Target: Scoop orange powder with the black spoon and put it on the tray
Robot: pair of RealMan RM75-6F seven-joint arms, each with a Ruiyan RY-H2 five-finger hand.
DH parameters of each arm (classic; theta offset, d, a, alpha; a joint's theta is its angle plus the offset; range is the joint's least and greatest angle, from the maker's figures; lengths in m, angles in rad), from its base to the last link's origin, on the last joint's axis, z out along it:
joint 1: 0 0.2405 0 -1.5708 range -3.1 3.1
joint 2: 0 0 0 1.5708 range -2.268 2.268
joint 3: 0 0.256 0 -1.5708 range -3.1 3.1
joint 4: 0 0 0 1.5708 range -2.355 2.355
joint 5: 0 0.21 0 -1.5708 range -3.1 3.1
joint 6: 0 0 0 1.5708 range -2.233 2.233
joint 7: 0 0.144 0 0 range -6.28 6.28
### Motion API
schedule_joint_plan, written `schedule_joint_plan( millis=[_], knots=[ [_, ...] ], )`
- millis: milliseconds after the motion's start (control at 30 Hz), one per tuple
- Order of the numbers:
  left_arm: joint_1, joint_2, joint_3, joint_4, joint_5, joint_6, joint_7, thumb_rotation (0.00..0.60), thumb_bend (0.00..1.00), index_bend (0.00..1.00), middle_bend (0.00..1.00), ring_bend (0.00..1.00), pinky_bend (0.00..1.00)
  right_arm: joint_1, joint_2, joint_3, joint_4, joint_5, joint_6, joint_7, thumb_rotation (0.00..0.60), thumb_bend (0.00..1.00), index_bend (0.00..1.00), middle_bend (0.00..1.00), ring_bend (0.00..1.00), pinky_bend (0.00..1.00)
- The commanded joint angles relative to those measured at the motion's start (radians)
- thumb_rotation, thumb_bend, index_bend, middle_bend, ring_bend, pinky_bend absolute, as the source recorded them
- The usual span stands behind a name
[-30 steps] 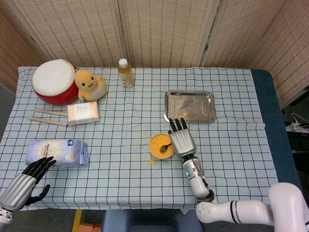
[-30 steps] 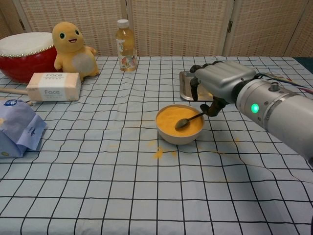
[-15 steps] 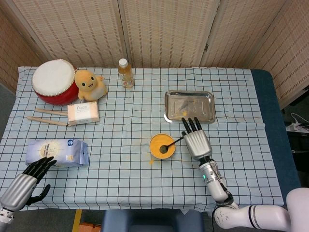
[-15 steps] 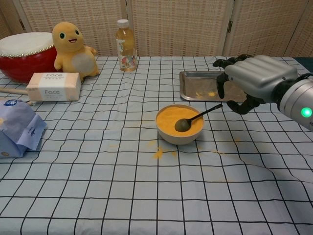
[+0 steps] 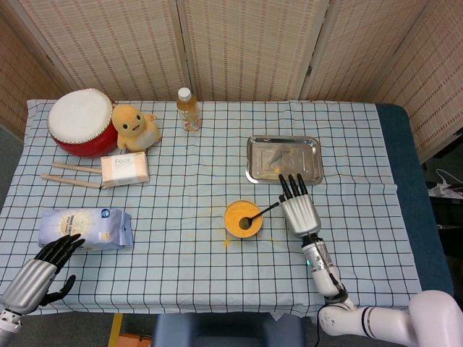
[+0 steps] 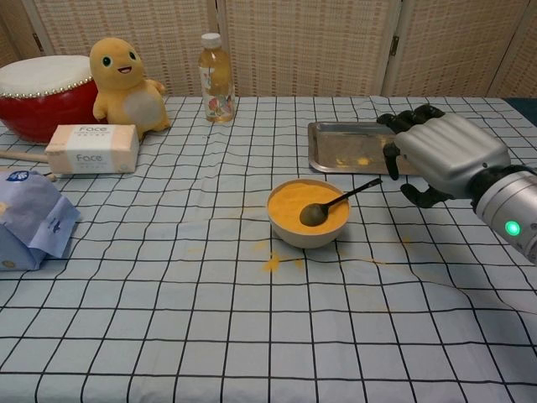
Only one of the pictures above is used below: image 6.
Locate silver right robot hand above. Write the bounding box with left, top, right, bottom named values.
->
left=376, top=103, right=513, bottom=210

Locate black spoon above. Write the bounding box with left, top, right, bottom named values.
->
left=299, top=177, right=383, bottom=227

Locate silver metal tray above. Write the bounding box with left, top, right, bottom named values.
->
left=307, top=121, right=425, bottom=176

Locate bowl of orange powder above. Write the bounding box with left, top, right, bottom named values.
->
left=267, top=179, right=351, bottom=249

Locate orange-yellow powder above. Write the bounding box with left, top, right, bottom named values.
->
left=268, top=179, right=350, bottom=235

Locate woven folding screen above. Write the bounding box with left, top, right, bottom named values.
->
left=0, top=0, right=537, bottom=98

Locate clear plastic drink bottle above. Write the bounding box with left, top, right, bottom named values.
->
left=198, top=32, right=235, bottom=124

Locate blue checked tablecloth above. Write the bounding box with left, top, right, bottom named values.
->
left=0, top=95, right=537, bottom=403

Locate yellow plush dinosaur toy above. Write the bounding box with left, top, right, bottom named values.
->
left=89, top=36, right=172, bottom=139

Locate pink Face tissue pack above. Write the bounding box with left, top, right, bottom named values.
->
left=44, top=123, right=140, bottom=175

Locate red drum with white skin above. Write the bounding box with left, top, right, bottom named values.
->
left=0, top=55, right=99, bottom=144

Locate blue paper package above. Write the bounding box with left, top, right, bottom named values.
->
left=0, top=168, right=81, bottom=272

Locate wooden drumstick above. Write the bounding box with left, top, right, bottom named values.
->
left=0, top=149, right=59, bottom=182

